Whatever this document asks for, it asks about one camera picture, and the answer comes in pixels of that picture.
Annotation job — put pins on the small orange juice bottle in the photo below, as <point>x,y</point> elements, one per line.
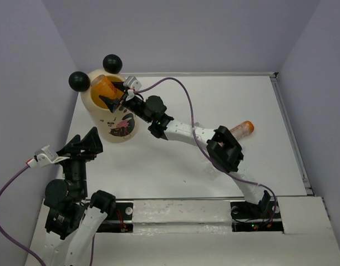
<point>102,86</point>

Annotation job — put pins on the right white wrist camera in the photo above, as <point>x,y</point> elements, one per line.
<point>131,84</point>

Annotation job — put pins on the clear bottle blue label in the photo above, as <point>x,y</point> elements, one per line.
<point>211,172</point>

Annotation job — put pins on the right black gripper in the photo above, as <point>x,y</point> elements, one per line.
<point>112,103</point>

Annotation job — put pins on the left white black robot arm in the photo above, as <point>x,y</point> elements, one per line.
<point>71,223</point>

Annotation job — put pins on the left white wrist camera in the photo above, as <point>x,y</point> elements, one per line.
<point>45,156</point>

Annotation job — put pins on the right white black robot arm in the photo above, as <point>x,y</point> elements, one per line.
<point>219,145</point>

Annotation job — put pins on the long orange capped bottle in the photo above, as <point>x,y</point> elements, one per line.
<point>242,130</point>

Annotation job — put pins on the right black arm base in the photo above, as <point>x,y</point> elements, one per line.
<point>247,219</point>

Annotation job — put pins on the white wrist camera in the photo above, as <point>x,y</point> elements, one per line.
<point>45,156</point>
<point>131,84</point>

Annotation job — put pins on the cream panda-ear waste bin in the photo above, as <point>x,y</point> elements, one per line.
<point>115,127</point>

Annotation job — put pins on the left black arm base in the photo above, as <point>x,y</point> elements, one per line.
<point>120,221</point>

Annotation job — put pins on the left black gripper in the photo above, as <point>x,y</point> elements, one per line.
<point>91,141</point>

